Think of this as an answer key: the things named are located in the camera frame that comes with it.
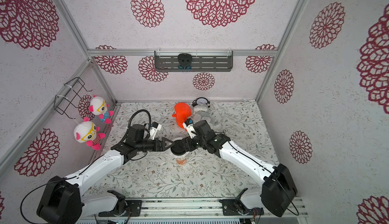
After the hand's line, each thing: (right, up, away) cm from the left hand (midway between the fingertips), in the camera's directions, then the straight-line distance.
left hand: (170, 145), depth 80 cm
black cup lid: (+4, -1, -6) cm, 7 cm away
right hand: (+7, +3, -1) cm, 8 cm away
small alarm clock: (+18, +28, +41) cm, 53 cm away
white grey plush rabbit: (+17, +17, +23) cm, 33 cm away
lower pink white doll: (-44, +7, 0) cm, 45 cm away
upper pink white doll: (-47, +21, +15) cm, 54 cm away
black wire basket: (-52, +27, 0) cm, 59 cm away
